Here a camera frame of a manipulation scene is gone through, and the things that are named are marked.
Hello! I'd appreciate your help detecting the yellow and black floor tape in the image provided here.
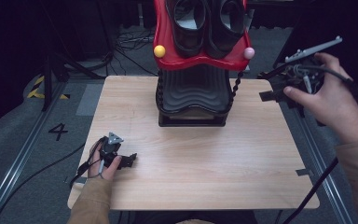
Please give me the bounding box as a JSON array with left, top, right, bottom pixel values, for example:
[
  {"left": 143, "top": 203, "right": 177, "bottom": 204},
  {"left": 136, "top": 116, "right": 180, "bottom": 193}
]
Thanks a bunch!
[{"left": 26, "top": 75, "right": 71, "bottom": 101}]

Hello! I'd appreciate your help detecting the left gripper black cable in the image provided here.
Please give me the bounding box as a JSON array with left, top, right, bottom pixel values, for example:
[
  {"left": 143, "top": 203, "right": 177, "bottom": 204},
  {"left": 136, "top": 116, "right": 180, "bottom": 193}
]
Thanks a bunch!
[{"left": 0, "top": 138, "right": 106, "bottom": 224}]

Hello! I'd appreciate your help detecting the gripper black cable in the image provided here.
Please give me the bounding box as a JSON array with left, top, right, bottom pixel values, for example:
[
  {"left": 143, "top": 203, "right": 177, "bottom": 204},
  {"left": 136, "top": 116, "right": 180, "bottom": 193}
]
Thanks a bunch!
[
  {"left": 282, "top": 63, "right": 358, "bottom": 224},
  {"left": 0, "top": 138, "right": 106, "bottom": 224}
]

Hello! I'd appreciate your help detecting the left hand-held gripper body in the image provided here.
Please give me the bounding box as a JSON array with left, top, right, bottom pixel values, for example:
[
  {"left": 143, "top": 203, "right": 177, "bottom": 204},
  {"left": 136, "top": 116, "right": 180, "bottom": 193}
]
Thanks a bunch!
[{"left": 98, "top": 132, "right": 125, "bottom": 169}]

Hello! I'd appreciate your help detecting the black tripod stand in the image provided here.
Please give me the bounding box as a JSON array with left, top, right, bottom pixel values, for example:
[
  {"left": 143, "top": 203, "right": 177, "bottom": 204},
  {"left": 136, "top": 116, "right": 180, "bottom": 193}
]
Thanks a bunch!
[{"left": 40, "top": 50, "right": 107, "bottom": 112}]

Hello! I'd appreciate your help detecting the red and black shoe rack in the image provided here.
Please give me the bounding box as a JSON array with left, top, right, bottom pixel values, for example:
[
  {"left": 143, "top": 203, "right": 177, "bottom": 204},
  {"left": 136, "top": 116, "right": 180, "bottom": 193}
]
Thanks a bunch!
[{"left": 153, "top": 0, "right": 255, "bottom": 128}]

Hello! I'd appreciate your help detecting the person's left hand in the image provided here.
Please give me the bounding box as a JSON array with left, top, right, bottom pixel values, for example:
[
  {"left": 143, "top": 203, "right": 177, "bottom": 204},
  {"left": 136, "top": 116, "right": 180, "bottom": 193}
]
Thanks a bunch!
[{"left": 87, "top": 146, "right": 123, "bottom": 182}]

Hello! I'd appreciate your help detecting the person's right hand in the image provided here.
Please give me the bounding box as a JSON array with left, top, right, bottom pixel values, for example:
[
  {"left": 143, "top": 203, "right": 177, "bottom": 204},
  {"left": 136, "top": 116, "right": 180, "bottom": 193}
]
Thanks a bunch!
[{"left": 282, "top": 51, "right": 358, "bottom": 146}]

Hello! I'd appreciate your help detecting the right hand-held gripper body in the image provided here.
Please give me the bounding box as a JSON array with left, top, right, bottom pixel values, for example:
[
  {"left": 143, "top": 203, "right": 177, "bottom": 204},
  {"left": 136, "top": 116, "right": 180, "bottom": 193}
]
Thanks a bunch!
[{"left": 266, "top": 35, "right": 345, "bottom": 110}]

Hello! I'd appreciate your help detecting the black metal stand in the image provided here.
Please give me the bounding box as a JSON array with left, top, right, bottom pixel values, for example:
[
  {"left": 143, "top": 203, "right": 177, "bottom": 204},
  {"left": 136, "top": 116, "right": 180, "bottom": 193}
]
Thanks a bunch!
[{"left": 256, "top": 57, "right": 296, "bottom": 82}]

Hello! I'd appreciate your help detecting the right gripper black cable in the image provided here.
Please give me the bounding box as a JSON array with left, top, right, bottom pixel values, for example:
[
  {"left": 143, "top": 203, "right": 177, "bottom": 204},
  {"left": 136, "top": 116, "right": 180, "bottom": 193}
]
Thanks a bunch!
[{"left": 282, "top": 63, "right": 358, "bottom": 224}]

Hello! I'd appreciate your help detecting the black leather shoe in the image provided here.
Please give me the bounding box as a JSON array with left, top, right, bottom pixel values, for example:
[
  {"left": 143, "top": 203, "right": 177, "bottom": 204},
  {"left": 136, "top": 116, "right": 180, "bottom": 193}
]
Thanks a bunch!
[
  {"left": 165, "top": 0, "right": 214, "bottom": 60},
  {"left": 205, "top": 0, "right": 250, "bottom": 61}
]

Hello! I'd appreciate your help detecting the bundle of floor cables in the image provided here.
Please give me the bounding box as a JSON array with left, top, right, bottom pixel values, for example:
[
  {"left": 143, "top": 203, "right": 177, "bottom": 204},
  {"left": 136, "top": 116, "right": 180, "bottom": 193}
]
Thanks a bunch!
[{"left": 105, "top": 26, "right": 158, "bottom": 77}]

